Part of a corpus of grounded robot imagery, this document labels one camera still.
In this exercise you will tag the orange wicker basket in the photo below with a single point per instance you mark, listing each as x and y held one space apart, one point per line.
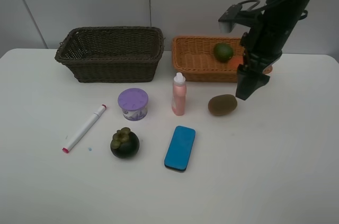
193 57

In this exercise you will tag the brown kiwi fruit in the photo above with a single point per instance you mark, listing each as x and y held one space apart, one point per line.
222 105

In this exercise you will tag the white marker red caps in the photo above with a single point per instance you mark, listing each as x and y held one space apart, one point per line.
84 128

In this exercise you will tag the dark purple mangosteen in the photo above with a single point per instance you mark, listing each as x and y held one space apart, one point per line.
125 144

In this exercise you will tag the dark brown wicker basket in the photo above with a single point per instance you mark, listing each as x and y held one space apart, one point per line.
112 54

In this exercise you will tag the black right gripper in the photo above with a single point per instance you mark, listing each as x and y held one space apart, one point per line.
263 45

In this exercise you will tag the purple lid air freshener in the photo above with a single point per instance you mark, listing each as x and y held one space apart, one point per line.
133 103

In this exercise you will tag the green avocado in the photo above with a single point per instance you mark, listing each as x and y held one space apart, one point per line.
223 52

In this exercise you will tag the blue whiteboard eraser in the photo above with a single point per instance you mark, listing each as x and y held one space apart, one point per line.
179 150

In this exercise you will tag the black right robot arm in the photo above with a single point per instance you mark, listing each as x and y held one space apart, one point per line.
295 8

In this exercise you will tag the pink bottle white cap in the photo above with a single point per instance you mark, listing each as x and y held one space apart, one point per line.
179 94

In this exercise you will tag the orange round fruit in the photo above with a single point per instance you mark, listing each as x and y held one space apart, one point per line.
234 62

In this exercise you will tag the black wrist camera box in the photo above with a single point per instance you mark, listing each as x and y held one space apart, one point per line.
236 15

